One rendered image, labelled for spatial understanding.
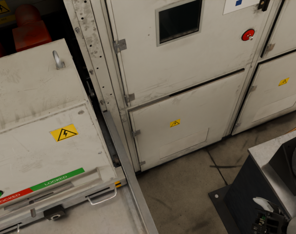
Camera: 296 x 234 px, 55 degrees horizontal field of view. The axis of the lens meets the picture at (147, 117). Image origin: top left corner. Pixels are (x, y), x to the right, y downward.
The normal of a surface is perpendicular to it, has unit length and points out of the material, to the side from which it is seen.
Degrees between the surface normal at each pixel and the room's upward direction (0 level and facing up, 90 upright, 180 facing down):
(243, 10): 90
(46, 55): 0
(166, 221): 0
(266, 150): 0
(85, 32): 90
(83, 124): 90
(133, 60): 90
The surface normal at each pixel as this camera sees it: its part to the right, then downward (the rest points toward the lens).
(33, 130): 0.37, 0.77
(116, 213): -0.06, -0.54
